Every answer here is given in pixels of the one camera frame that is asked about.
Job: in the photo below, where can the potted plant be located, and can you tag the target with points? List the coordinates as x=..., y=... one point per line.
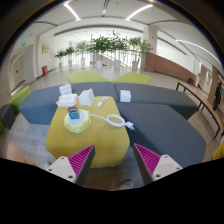
x=137, y=47
x=99, y=46
x=60, y=55
x=82, y=49
x=69, y=52
x=118, y=45

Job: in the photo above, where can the grey sofa left section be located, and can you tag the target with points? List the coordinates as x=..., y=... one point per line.
x=40, y=106

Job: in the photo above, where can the grey sofa section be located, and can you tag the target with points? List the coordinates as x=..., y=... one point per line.
x=160, y=117
x=40, y=106

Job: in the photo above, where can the white cube on grey seat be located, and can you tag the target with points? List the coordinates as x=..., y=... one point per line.
x=125, y=96

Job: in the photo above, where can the white tissue pack stack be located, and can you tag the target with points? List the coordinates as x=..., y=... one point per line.
x=66, y=98

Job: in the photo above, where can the yellow ottoman seat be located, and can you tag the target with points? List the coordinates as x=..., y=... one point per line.
x=111, y=143

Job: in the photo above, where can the long wooden bench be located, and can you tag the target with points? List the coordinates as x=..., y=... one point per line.
x=202, y=104

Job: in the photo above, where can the green ottoman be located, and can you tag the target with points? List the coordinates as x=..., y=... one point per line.
x=84, y=77
x=134, y=78

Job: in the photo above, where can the potted plant far right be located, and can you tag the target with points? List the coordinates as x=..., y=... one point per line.
x=137, y=47

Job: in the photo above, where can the potted plant centre left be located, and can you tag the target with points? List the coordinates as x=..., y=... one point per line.
x=99, y=46

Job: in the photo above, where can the green ottoman right back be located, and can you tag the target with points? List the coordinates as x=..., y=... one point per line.
x=134, y=78

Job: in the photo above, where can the red fire extinguisher box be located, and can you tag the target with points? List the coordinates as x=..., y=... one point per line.
x=44, y=70

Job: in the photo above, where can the brown reception counter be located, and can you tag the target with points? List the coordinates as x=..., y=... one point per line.
x=159, y=64

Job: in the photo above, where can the round pale green power hub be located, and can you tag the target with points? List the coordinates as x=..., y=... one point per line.
x=80, y=124

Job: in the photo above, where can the grey sofa right section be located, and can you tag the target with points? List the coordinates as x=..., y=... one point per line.
x=160, y=117

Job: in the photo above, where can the green ottoman left back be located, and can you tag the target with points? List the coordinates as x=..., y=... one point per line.
x=84, y=77

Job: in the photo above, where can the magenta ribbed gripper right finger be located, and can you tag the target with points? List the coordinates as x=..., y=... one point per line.
x=152, y=165

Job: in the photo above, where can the white box on yellow seat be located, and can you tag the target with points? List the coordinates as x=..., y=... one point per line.
x=86, y=98

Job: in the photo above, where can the white remote stick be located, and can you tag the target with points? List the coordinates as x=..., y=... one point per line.
x=103, y=100

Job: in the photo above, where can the dark grey stool left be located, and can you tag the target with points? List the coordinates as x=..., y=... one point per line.
x=7, y=115

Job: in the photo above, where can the potted plant far left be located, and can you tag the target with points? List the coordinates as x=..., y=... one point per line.
x=60, y=55

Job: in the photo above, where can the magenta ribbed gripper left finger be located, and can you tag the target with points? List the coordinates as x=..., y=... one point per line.
x=75, y=167

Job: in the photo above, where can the green chair far left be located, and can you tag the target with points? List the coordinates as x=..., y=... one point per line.
x=18, y=98

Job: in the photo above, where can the person standing at right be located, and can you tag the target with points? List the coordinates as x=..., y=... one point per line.
x=218, y=95

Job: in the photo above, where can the potted plant centre right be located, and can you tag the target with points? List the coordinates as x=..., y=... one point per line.
x=118, y=45

